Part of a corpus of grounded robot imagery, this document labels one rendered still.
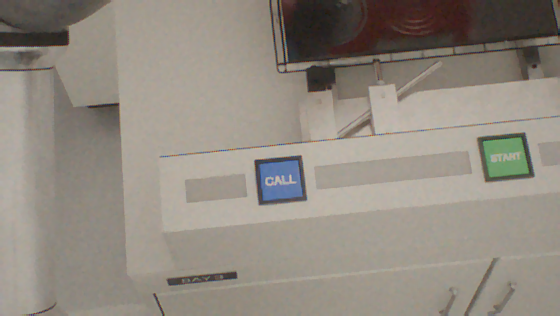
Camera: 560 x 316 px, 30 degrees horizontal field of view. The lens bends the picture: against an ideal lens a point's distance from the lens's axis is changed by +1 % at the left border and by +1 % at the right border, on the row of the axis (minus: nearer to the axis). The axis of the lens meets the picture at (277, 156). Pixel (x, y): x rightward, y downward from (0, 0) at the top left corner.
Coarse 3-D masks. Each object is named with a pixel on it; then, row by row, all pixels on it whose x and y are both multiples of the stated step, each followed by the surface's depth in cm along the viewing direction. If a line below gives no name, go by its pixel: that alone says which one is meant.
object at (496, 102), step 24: (408, 96) 134; (432, 96) 134; (456, 96) 134; (480, 96) 134; (504, 96) 134; (528, 96) 134; (552, 96) 134; (336, 120) 133; (408, 120) 133; (432, 120) 133; (456, 120) 133; (480, 120) 133; (504, 120) 133
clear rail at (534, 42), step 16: (432, 48) 134; (448, 48) 134; (464, 48) 134; (480, 48) 134; (496, 48) 134; (512, 48) 135; (528, 48) 135; (288, 64) 134; (304, 64) 134; (320, 64) 134; (336, 64) 134; (352, 64) 134; (368, 64) 135
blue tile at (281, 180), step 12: (264, 168) 122; (276, 168) 122; (288, 168) 122; (264, 180) 121; (276, 180) 121; (288, 180) 121; (264, 192) 120; (276, 192) 120; (288, 192) 120; (300, 192) 120
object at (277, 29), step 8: (272, 0) 138; (272, 8) 137; (272, 16) 137; (280, 16) 137; (272, 24) 137; (280, 24) 137; (272, 32) 136; (280, 32) 136; (280, 40) 135; (280, 48) 135; (280, 56) 134; (280, 64) 134; (280, 72) 134
